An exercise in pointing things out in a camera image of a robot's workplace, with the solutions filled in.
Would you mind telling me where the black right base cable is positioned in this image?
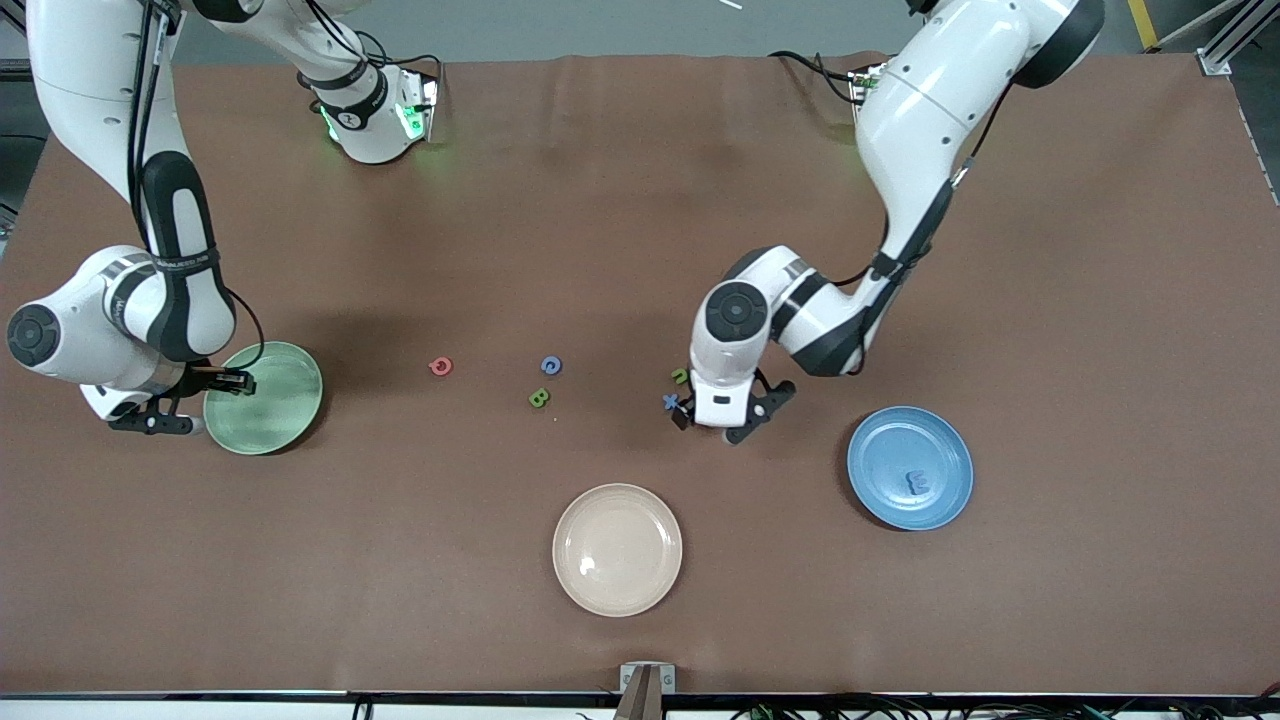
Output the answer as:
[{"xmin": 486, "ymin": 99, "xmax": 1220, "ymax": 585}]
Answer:
[{"xmin": 350, "ymin": 30, "xmax": 446, "ymax": 86}]

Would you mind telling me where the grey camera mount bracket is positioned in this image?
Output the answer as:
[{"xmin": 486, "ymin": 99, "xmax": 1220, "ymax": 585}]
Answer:
[{"xmin": 615, "ymin": 662, "xmax": 677, "ymax": 720}]

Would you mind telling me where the beige plate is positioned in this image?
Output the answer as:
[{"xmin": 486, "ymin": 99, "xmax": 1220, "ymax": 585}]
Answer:
[{"xmin": 552, "ymin": 483, "xmax": 684, "ymax": 618}]

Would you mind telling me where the black base cable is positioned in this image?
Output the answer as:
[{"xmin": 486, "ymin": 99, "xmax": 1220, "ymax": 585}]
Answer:
[
  {"xmin": 350, "ymin": 30, "xmax": 446, "ymax": 86},
  {"xmin": 768, "ymin": 48, "xmax": 881, "ymax": 106}
]

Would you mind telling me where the light green plate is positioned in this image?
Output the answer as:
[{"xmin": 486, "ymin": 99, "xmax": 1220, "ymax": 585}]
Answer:
[{"xmin": 203, "ymin": 341, "xmax": 324, "ymax": 456}]

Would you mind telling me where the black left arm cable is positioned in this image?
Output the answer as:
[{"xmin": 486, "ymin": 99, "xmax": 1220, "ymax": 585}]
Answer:
[{"xmin": 840, "ymin": 60, "xmax": 1016, "ymax": 291}]

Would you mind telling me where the blue plate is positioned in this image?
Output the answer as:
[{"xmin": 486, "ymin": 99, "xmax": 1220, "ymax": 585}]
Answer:
[{"xmin": 847, "ymin": 405, "xmax": 974, "ymax": 531}]

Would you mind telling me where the black left base cable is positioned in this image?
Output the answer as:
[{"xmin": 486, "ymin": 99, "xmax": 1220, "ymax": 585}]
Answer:
[{"xmin": 768, "ymin": 48, "xmax": 881, "ymax": 106}]

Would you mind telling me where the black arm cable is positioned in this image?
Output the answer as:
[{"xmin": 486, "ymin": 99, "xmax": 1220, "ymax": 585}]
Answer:
[
  {"xmin": 128, "ymin": 0, "xmax": 266, "ymax": 376},
  {"xmin": 840, "ymin": 60, "xmax": 1016, "ymax": 291}
]

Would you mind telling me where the aluminium extrusion frame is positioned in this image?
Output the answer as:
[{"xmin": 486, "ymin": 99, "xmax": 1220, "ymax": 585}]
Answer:
[{"xmin": 1195, "ymin": 0, "xmax": 1280, "ymax": 76}]

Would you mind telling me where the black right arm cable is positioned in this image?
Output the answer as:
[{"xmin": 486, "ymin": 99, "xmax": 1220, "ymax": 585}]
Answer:
[{"xmin": 128, "ymin": 0, "xmax": 266, "ymax": 376}]

